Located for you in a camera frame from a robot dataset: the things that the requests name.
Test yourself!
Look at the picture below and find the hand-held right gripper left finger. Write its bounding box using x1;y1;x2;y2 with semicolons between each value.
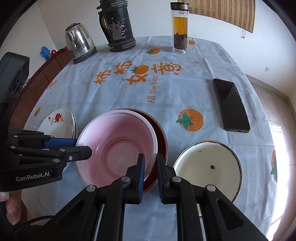
44;153;146;241

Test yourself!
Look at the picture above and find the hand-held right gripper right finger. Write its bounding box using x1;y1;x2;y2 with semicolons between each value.
156;153;270;241

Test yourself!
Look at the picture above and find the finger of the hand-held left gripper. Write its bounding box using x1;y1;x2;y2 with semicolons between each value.
10;145;92;166
10;130;78;149

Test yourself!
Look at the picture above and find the small red flower plate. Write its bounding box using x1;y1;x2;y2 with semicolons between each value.
37;108;76;139

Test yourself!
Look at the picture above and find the pink plastic bowl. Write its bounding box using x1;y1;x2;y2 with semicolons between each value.
74;110;159;186

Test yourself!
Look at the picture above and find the dark red bowl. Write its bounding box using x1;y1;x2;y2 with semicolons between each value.
113;108;168;194

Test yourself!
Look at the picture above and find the person's left hand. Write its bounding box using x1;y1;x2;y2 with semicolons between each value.
0;191;20;226

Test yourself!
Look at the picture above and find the white plate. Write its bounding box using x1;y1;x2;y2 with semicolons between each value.
38;113;78;141

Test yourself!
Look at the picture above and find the cream enamel plate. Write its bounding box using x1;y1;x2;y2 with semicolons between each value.
172;141;243;204

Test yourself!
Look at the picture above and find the brown wooden cabinet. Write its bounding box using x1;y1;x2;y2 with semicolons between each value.
10;47;73;116

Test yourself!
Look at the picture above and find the stainless steel kettle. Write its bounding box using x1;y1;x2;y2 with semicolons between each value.
65;22;97;65

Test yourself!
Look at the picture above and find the orange printed tablecloth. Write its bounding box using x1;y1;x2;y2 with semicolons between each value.
21;36;278;241

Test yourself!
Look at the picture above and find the black smartphone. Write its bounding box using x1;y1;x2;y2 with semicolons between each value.
213;78;251;133

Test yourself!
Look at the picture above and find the black thermos jug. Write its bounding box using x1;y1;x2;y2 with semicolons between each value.
96;0;137;53

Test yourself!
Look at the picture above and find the glass tea bottle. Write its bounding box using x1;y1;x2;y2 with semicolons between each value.
170;2;189;54

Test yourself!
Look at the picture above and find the bamboo window blind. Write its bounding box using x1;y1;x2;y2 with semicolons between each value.
184;0;256;33

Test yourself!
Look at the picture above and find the black cable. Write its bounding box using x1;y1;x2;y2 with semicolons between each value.
14;215;57;230

